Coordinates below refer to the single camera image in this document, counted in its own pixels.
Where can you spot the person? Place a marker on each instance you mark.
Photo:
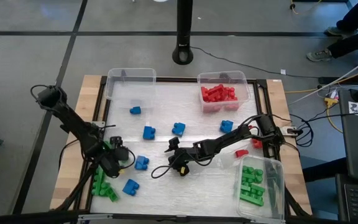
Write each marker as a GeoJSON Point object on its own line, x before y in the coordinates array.
{"type": "Point", "coordinates": [353, 40]}

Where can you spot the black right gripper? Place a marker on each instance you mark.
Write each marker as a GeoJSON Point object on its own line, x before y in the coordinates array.
{"type": "Point", "coordinates": [185, 158]}

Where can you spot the black camera pole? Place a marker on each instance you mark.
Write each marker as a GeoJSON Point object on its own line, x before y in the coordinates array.
{"type": "Point", "coordinates": [183, 28]}

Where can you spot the long green toy block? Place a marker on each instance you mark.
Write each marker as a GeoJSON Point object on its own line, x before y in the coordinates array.
{"type": "Point", "coordinates": [252, 199]}
{"type": "Point", "coordinates": [99, 177]}

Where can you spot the small white floor label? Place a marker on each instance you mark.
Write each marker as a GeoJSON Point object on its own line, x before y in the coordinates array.
{"type": "Point", "coordinates": [283, 71]}

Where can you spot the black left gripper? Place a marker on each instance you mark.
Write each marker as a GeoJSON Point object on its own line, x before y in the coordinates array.
{"type": "Point", "coordinates": [113, 158]}

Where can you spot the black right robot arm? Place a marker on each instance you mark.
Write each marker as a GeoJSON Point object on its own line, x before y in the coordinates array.
{"type": "Point", "coordinates": [228, 140]}

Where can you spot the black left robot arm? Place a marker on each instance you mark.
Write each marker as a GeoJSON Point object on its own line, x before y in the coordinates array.
{"type": "Point", "coordinates": [73, 124]}

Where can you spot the blue toy block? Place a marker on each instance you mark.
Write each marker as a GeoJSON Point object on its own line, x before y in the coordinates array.
{"type": "Point", "coordinates": [226, 126]}
{"type": "Point", "coordinates": [135, 110]}
{"type": "Point", "coordinates": [148, 132]}
{"type": "Point", "coordinates": [130, 187]}
{"type": "Point", "coordinates": [141, 162]}
{"type": "Point", "coordinates": [178, 128]}

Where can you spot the black table frame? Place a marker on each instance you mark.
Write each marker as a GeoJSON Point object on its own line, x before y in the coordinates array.
{"type": "Point", "coordinates": [179, 79]}

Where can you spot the clear plastic bin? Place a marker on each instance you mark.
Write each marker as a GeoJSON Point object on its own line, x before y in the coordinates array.
{"type": "Point", "coordinates": [208, 77]}
{"type": "Point", "coordinates": [130, 90]}
{"type": "Point", "coordinates": [275, 186]}

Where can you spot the yellow power plug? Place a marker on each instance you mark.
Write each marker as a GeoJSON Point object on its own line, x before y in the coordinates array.
{"type": "Point", "coordinates": [330, 101]}

